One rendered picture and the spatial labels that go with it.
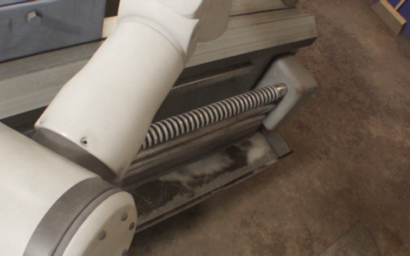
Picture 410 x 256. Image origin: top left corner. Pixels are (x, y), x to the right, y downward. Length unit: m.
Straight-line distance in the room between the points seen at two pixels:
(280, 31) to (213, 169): 0.46
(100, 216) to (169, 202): 0.78
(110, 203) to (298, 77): 0.71
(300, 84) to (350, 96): 1.46
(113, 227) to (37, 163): 0.05
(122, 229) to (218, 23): 0.23
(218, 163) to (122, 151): 0.82
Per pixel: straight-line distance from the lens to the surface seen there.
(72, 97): 0.23
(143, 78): 0.24
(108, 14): 0.85
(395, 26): 3.38
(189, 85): 0.69
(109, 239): 0.18
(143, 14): 0.27
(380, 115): 2.37
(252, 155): 1.10
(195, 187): 0.98
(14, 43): 0.57
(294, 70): 0.85
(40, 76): 0.55
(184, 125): 0.67
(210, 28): 0.36
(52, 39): 0.58
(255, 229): 1.47
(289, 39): 0.81
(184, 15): 0.26
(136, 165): 0.74
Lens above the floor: 1.27
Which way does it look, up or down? 53 degrees down
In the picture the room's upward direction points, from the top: 30 degrees clockwise
